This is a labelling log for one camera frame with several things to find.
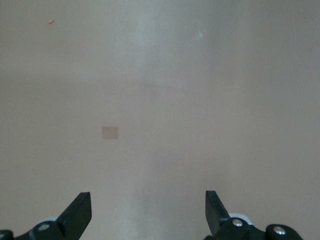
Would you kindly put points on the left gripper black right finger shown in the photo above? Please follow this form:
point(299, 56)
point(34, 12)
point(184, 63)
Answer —
point(215, 215)

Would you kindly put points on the brown square tape patch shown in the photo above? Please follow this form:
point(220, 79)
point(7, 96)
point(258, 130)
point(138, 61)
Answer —
point(110, 132)

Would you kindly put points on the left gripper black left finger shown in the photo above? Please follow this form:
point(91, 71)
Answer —
point(75, 217)

